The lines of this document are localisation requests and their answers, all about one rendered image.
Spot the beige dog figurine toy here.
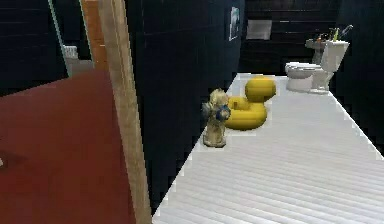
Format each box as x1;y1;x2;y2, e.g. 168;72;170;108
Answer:
201;88;232;149

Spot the yellow rubber duck toy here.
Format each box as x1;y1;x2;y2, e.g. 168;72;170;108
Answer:
224;75;277;131

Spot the white toilet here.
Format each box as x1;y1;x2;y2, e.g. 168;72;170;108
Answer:
284;40;351;95

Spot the orange wooden door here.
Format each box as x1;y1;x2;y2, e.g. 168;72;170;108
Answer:
79;0;110;72

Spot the white radiator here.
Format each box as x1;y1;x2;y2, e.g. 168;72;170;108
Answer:
63;45;79;60

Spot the dark toothbrush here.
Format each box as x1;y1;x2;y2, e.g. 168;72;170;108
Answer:
339;24;354;38

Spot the beige wooden door frame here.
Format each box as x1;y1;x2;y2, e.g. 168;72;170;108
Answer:
97;0;153;224

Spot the framed wall picture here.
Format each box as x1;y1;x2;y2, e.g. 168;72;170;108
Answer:
228;6;241;42

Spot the grey wall towel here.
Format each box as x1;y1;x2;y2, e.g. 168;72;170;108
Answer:
245;19;273;41

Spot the white pedestal sink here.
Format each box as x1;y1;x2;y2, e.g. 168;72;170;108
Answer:
304;37;328;66

